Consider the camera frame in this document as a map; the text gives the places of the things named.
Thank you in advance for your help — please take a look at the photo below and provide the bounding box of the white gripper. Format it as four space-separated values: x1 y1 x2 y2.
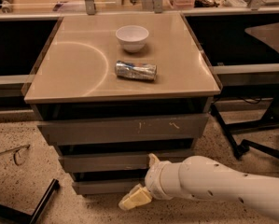
119 153 173 211

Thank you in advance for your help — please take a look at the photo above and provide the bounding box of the grey drawer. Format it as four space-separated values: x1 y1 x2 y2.
72 178 144 195
38 114 209 146
58 148 195 174

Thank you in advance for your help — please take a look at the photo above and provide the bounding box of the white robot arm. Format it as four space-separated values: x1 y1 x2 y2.
119 154 279 221

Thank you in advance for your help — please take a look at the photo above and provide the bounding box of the grey bottom drawer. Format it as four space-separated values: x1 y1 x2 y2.
72 178 144 195

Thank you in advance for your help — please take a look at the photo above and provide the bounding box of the grey top drawer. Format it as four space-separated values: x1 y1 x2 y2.
38 114 209 146

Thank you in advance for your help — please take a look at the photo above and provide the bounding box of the grey drawer cabinet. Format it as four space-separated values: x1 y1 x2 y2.
24 13 220 195

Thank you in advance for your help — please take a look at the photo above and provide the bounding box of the crushed silver can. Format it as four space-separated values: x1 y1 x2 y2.
115 61 157 81

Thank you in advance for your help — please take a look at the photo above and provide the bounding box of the white bowl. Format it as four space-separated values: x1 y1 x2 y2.
116 25 149 53

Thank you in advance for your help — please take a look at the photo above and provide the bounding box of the black stand leg left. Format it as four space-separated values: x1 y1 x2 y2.
0 179 60 224

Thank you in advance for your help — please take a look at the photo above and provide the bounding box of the black table frame leg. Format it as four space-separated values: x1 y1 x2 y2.
211 105 279 160

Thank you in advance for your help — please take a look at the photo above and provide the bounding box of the thin metal wire hook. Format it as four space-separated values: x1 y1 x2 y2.
0 145 30 166

